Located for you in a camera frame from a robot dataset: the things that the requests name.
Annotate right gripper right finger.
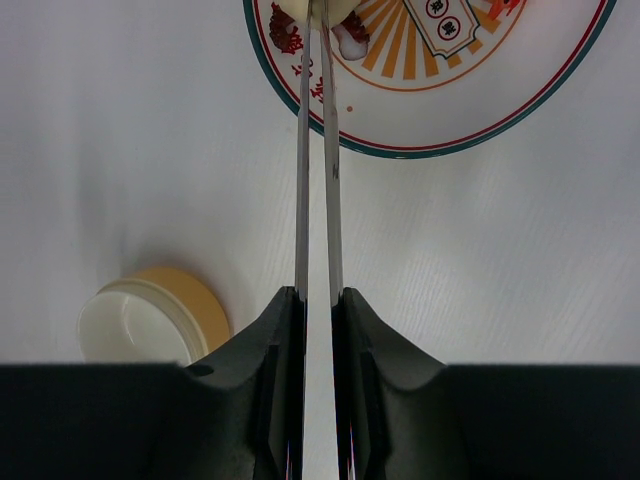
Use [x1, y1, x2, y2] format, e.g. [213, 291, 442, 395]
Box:
[331, 288, 448, 479]

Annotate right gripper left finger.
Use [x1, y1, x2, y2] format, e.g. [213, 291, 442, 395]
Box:
[184, 286, 305, 479]

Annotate round beige lunch box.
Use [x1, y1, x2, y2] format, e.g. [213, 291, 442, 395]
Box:
[77, 267, 232, 366]

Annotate metal food tongs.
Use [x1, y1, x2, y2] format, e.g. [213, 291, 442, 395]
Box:
[287, 0, 357, 480]

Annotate dark red meat piece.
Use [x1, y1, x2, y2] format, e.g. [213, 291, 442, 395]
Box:
[269, 2, 370, 61]

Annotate patterned round plate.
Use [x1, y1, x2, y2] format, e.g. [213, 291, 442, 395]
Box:
[243, 0, 620, 160]

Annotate white steamed bun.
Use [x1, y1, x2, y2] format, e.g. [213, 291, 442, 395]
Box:
[276, 0, 360, 28]

